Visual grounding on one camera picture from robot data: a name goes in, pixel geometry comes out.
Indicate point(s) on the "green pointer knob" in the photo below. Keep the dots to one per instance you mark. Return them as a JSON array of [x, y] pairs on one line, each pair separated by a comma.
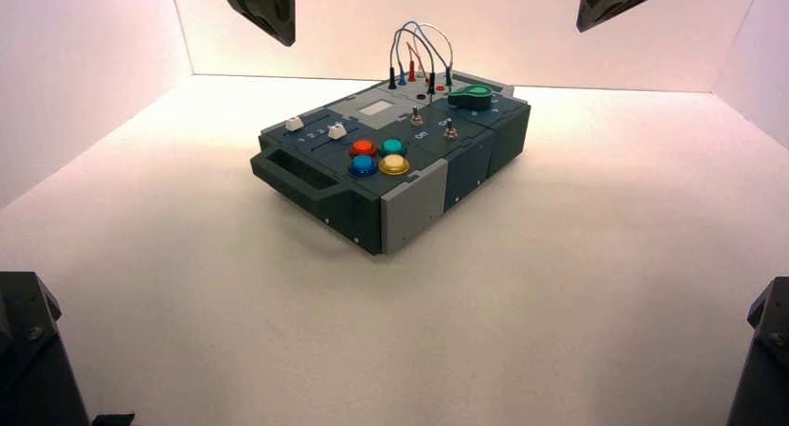
[[471, 95]]

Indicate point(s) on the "metal toggle switch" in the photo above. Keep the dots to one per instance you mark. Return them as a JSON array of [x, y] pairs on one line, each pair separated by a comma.
[[417, 117], [451, 129]]

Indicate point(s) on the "yellow round push button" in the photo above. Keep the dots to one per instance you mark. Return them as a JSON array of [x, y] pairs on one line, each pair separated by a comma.
[[394, 164]]

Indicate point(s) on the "teal round push button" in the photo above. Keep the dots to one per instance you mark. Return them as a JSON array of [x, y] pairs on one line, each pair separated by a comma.
[[392, 146]]

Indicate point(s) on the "small grey display screen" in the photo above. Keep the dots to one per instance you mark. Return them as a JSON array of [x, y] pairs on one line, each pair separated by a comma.
[[376, 107]]

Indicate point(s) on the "black mount plate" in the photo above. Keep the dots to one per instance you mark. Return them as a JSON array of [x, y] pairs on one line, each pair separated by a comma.
[[114, 421]]

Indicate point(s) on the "blue round push button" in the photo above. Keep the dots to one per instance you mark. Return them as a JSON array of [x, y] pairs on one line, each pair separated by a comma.
[[363, 164]]

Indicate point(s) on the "red round push button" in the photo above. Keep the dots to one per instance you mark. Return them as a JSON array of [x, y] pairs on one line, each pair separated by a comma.
[[363, 147]]

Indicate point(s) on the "white slider cap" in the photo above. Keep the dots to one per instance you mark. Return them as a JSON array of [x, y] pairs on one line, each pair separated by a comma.
[[336, 131], [294, 123]]

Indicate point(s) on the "dark teal control box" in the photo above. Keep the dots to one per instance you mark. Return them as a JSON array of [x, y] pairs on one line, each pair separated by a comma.
[[345, 195]]

